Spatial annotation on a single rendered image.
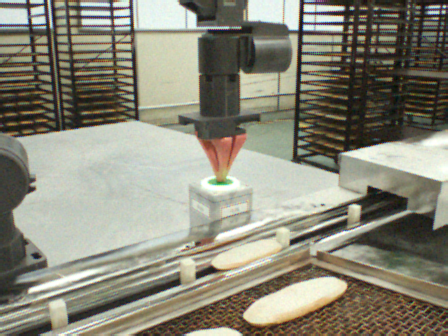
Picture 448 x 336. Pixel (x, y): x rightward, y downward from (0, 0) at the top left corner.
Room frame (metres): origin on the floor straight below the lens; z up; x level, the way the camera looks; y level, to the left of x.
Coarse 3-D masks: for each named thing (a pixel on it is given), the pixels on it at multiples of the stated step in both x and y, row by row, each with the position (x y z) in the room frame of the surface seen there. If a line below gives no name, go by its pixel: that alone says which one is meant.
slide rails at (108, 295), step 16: (368, 208) 0.63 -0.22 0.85; (304, 224) 0.57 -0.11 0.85; (320, 224) 0.57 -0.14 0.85; (352, 224) 0.57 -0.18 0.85; (256, 240) 0.52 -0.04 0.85; (208, 256) 0.48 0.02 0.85; (160, 272) 0.44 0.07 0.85; (176, 272) 0.44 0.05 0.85; (112, 288) 0.40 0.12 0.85; (128, 288) 0.40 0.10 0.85; (144, 288) 0.41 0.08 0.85; (176, 288) 0.41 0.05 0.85; (80, 304) 0.37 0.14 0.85; (96, 304) 0.38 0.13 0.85; (128, 304) 0.38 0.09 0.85; (16, 320) 0.35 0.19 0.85; (32, 320) 0.35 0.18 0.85; (48, 320) 0.35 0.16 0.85
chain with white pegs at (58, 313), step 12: (348, 216) 0.59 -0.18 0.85; (336, 228) 0.58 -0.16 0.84; (276, 240) 0.51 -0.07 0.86; (288, 240) 0.51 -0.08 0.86; (180, 264) 0.43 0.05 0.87; (192, 264) 0.42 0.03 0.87; (180, 276) 0.43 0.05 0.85; (192, 276) 0.42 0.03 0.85; (204, 276) 0.45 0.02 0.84; (60, 300) 0.35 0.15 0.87; (60, 312) 0.34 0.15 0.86; (60, 324) 0.34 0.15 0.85
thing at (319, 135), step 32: (320, 0) 3.35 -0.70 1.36; (352, 0) 3.19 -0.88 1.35; (384, 0) 3.21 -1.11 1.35; (320, 32) 3.61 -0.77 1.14; (352, 32) 3.19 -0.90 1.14; (320, 64) 3.33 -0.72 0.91; (352, 64) 3.04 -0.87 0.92; (384, 64) 3.36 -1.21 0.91; (320, 96) 3.30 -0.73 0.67; (352, 96) 3.04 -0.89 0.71; (320, 128) 3.53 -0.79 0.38; (352, 128) 3.19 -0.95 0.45
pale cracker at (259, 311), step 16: (288, 288) 0.32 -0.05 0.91; (304, 288) 0.31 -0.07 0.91; (320, 288) 0.31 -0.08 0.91; (336, 288) 0.31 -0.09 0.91; (256, 304) 0.29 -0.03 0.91; (272, 304) 0.29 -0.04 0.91; (288, 304) 0.29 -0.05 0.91; (304, 304) 0.29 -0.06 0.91; (320, 304) 0.29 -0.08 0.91; (256, 320) 0.28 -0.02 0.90; (272, 320) 0.27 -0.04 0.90; (288, 320) 0.28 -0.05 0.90
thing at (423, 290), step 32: (288, 256) 0.38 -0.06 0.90; (320, 256) 0.39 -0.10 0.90; (224, 288) 0.34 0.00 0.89; (256, 288) 0.34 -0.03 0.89; (384, 288) 0.32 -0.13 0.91; (416, 288) 0.30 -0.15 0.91; (128, 320) 0.29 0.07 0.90; (160, 320) 0.29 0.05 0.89; (320, 320) 0.28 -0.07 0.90; (384, 320) 0.27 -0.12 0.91; (416, 320) 0.26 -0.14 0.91
